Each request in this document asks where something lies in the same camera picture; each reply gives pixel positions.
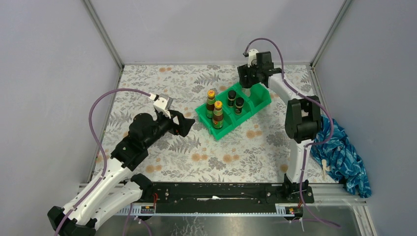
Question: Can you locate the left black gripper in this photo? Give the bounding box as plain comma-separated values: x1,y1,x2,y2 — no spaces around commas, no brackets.
144,110,196,149

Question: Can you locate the large clear black lid jar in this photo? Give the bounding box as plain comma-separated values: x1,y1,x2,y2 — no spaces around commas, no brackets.
241,88,251,97

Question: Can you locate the small black cap spice jar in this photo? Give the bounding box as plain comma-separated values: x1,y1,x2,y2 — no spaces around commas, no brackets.
227,90,237,108

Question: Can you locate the yellow cap sauce bottle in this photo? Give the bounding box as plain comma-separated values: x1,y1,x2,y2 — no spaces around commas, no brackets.
206,90,216,119

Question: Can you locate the green cap chili sauce bottle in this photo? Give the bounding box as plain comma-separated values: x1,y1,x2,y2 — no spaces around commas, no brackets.
212,101,224,129

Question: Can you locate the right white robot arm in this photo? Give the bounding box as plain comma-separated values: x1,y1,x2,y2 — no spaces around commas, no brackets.
238,49,322,203

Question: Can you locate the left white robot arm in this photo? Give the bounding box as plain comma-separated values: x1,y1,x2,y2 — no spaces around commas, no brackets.
47,110,195,236

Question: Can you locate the green bin near section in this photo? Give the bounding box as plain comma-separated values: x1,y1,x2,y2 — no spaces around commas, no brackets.
195,98,237,140

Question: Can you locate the blue patterned cloth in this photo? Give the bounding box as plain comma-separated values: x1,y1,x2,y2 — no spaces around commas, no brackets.
310,120,372,198

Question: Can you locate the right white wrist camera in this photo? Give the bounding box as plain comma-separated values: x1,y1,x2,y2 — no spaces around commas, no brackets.
243,49,259,67

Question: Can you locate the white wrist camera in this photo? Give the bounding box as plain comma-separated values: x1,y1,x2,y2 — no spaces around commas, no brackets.
149,93,173,118
243,49,259,67

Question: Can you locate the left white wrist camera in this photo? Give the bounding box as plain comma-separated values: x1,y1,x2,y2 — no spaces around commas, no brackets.
149,93,173,118

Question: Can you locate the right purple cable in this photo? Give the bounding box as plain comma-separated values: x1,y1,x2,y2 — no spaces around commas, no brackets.
243,37,341,229

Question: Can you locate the purple cable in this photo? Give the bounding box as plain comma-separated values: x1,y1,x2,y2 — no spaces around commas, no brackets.
54,88,154,236
243,37,341,229

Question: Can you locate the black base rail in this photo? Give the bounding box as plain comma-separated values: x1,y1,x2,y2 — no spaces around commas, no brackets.
135,182,315,209

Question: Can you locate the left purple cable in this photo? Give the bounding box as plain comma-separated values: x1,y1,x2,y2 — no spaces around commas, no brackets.
54,88,154,236

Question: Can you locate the white slotted cable duct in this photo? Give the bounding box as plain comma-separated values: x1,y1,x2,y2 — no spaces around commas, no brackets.
131,202,295,217

